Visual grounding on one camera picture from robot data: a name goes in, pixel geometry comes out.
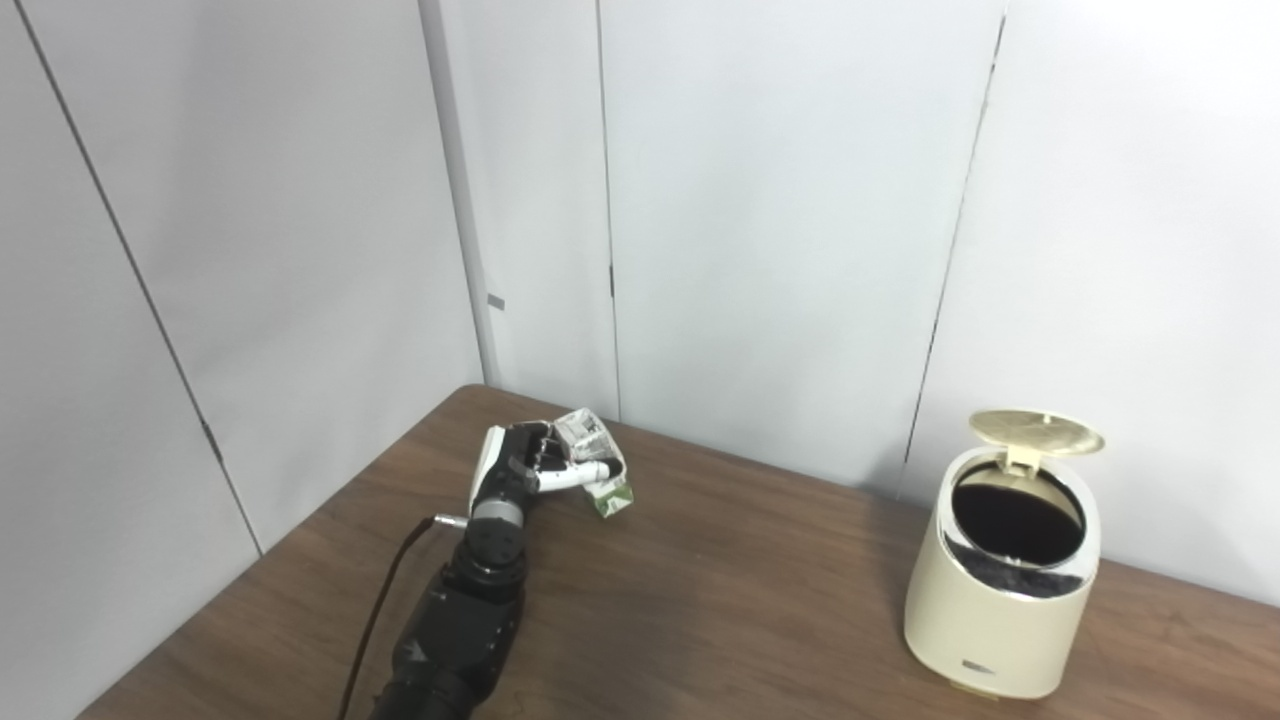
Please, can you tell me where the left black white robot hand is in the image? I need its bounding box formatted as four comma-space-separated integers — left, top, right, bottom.
470, 420, 613, 506

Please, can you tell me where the cream-colored bin body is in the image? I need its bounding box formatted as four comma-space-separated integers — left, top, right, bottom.
903, 445, 1102, 700

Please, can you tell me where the white corner post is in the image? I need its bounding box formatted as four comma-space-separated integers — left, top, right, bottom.
418, 0, 503, 389

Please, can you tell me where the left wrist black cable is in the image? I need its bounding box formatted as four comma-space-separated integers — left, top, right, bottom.
335, 513, 469, 720

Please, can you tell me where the cream round bin lid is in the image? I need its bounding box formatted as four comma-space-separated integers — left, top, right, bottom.
968, 409, 1106, 473

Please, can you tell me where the white green milk carton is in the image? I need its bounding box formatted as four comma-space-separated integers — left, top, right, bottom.
553, 407, 635, 519

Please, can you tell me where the black bin liner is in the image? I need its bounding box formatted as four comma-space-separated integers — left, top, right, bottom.
948, 465, 1087, 599

